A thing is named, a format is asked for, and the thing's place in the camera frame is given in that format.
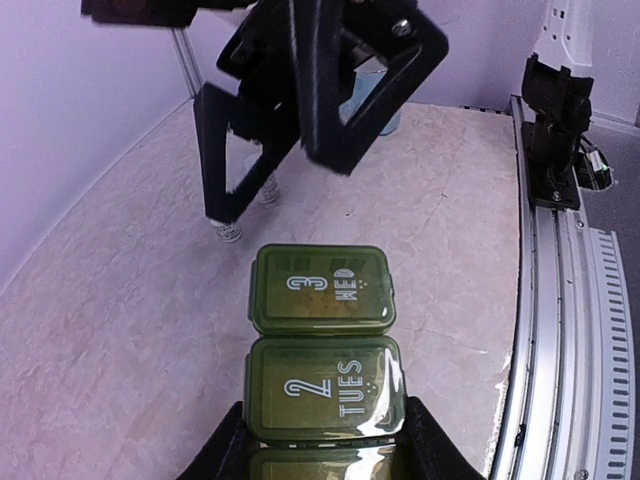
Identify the aluminium front rail frame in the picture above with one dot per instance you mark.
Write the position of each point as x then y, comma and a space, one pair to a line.
567, 408

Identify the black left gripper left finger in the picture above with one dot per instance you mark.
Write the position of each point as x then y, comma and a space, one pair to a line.
225, 455

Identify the green pill organizer box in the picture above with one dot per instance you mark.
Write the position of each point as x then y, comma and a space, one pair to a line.
324, 394

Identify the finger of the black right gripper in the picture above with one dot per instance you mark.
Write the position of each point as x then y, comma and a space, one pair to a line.
216, 113
356, 63

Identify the right aluminium corner post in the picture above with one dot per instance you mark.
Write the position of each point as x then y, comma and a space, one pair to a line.
187, 61

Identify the light blue mug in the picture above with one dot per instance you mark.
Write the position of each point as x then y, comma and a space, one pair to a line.
366, 106

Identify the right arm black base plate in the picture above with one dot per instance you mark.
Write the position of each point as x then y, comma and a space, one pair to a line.
556, 173

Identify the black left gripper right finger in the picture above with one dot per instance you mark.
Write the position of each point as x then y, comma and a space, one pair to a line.
428, 452

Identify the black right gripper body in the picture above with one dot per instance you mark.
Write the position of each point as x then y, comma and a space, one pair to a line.
259, 56

